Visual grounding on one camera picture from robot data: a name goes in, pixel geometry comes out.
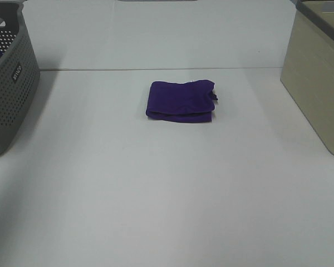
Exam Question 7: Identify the beige storage bin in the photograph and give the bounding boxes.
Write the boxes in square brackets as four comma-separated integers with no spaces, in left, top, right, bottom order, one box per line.
[281,1,334,155]

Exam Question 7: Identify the grey perforated laundry basket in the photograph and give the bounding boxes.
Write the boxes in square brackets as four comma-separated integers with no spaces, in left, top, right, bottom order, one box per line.
[0,1,40,155]

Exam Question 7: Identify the purple towel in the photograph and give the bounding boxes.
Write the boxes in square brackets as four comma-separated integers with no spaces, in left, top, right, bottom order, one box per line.
[145,80,218,123]

